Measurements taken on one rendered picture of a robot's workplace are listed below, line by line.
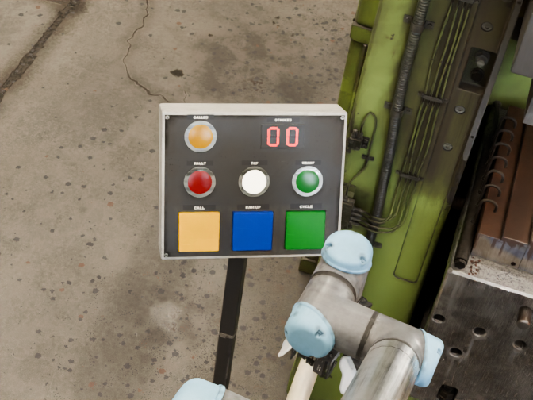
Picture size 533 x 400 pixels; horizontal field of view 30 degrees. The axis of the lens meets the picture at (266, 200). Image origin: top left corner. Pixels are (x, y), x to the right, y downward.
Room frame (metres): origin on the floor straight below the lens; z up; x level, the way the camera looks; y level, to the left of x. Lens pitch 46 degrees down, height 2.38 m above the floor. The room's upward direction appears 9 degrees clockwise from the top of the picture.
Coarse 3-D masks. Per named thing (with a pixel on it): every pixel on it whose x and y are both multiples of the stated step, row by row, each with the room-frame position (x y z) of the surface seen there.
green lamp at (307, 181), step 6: (300, 174) 1.32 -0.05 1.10; (306, 174) 1.32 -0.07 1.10; (312, 174) 1.32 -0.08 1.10; (300, 180) 1.31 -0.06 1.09; (306, 180) 1.31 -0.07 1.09; (312, 180) 1.32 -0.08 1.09; (318, 180) 1.32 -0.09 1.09; (300, 186) 1.31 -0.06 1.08; (306, 186) 1.31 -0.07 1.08; (312, 186) 1.31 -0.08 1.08; (306, 192) 1.30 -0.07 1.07
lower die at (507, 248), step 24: (504, 120) 1.74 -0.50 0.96; (528, 144) 1.63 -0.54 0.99; (504, 168) 1.56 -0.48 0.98; (528, 168) 1.56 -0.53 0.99; (504, 192) 1.49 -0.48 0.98; (528, 192) 1.49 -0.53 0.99; (480, 216) 1.46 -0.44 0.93; (504, 216) 1.42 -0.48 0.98; (528, 216) 1.42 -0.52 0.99; (480, 240) 1.36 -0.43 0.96; (504, 240) 1.35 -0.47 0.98; (528, 240) 1.35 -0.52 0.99; (504, 264) 1.35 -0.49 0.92; (528, 264) 1.34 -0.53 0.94
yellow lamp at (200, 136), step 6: (198, 126) 1.32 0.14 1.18; (204, 126) 1.32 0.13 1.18; (192, 132) 1.31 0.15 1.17; (198, 132) 1.31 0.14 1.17; (204, 132) 1.31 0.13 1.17; (210, 132) 1.32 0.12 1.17; (192, 138) 1.30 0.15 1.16; (198, 138) 1.31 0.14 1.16; (204, 138) 1.31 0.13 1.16; (210, 138) 1.31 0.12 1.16; (192, 144) 1.30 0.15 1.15; (198, 144) 1.30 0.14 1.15; (204, 144) 1.30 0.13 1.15
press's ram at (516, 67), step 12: (528, 0) 1.57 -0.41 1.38; (528, 12) 1.45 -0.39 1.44; (528, 24) 1.37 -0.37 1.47; (528, 36) 1.37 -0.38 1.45; (516, 48) 1.41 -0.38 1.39; (528, 48) 1.37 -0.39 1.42; (516, 60) 1.37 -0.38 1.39; (528, 60) 1.37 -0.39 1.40; (516, 72) 1.37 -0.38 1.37; (528, 72) 1.36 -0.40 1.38
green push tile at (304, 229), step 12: (288, 216) 1.27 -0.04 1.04; (300, 216) 1.28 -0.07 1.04; (312, 216) 1.28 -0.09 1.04; (324, 216) 1.29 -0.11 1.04; (288, 228) 1.26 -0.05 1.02; (300, 228) 1.26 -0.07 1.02; (312, 228) 1.27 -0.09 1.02; (324, 228) 1.28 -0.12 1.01; (288, 240) 1.25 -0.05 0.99; (300, 240) 1.25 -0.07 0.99; (312, 240) 1.26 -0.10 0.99
